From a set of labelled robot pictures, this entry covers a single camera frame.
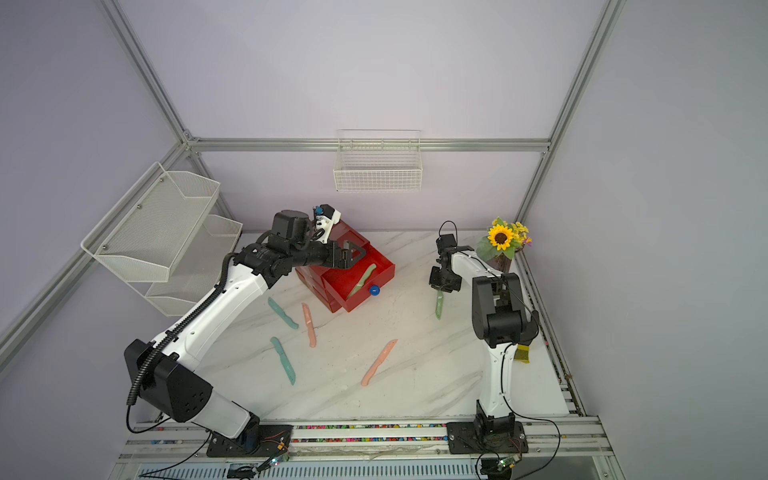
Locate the red drawer cabinet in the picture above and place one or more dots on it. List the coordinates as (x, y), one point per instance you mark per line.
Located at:
(311, 275)

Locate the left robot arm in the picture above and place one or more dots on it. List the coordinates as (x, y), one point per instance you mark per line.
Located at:
(163, 370)

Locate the white mesh two-tier shelf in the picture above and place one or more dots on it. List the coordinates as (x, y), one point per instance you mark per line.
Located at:
(166, 238)

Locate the teal fruit knife lower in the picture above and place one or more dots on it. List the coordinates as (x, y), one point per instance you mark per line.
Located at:
(284, 360)

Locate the teal fruit knife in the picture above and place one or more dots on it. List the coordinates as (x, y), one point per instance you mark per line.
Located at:
(284, 360)
(281, 313)

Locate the sunflower bouquet in vase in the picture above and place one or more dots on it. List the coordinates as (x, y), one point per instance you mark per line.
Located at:
(501, 243)

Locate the red top drawer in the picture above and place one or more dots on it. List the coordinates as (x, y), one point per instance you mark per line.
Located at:
(338, 283)

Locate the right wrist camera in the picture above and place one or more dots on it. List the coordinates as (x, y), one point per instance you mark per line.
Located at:
(446, 244)

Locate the teal fruit knife upper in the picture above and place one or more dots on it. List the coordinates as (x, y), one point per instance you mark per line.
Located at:
(281, 313)

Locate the light green fruit knife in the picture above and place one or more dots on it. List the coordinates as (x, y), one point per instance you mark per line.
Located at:
(439, 305)
(363, 279)

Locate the white wire wall basket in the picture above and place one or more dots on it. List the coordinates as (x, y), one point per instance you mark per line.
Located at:
(378, 161)

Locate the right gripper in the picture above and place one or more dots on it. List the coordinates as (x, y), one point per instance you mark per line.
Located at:
(437, 285)

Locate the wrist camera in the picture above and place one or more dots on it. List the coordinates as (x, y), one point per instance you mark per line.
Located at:
(325, 217)
(446, 244)

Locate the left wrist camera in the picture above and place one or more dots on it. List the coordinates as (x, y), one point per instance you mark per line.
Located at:
(325, 217)

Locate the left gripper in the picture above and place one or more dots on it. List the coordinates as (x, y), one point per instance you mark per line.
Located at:
(345, 262)

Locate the pink fruit knife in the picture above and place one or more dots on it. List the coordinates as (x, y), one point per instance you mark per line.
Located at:
(378, 362)
(309, 325)

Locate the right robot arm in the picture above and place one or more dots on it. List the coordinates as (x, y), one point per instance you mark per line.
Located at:
(503, 322)

